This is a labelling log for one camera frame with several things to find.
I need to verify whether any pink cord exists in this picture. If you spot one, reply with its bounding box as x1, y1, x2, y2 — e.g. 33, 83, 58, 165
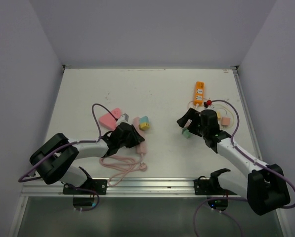
99, 153, 148, 187

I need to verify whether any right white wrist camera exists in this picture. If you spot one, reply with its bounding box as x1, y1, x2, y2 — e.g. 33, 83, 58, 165
203, 99, 217, 112

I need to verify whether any yellow thin cable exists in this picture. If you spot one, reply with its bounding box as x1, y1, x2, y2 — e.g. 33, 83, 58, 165
204, 97, 237, 129

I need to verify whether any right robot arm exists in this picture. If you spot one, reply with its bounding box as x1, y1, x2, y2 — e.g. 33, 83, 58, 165
177, 108, 291, 215

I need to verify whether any orange power strip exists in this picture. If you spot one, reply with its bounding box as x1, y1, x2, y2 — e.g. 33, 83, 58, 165
193, 81, 205, 106

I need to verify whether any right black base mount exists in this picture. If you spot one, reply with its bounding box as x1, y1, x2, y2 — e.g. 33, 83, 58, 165
193, 176, 236, 196

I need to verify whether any yellow charger plug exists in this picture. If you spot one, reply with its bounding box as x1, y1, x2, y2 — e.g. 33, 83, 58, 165
216, 112, 222, 121

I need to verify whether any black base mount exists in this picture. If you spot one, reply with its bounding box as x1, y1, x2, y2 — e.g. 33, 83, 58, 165
193, 176, 236, 196
63, 179, 108, 195

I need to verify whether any right side rail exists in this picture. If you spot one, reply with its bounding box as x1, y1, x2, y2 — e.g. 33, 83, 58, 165
231, 66, 263, 161

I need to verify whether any pink charger plug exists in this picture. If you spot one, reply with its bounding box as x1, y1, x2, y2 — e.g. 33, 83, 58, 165
220, 117, 231, 128

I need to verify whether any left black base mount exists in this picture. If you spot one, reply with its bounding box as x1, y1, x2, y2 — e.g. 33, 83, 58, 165
63, 179, 108, 195

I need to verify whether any long pink power strip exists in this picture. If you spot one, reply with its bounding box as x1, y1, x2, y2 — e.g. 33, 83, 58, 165
133, 117, 147, 156

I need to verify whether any green cube plug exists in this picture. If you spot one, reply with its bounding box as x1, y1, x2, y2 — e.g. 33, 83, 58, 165
181, 127, 191, 139

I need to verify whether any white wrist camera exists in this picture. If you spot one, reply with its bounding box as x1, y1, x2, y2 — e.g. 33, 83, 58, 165
203, 99, 217, 112
116, 113, 129, 124

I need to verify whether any teal cube plug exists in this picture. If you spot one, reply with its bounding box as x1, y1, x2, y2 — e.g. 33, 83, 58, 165
140, 116, 150, 123

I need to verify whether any aluminium front rail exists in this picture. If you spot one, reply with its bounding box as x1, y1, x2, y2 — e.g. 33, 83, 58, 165
20, 177, 237, 198

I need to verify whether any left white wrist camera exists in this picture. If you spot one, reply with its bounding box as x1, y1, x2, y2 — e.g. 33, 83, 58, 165
116, 113, 129, 124

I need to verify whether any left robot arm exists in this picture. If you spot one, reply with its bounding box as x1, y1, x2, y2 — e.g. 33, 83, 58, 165
30, 122, 145, 194

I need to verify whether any pink triangular socket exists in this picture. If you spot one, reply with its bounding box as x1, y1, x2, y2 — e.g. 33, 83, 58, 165
99, 108, 122, 131

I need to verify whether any yellow cube plug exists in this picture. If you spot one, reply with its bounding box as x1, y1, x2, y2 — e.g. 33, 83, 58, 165
139, 122, 150, 131

